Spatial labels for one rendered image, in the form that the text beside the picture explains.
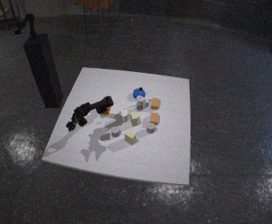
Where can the blue short cylinder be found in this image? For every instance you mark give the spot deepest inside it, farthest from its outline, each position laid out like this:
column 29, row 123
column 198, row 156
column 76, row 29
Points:
column 137, row 92

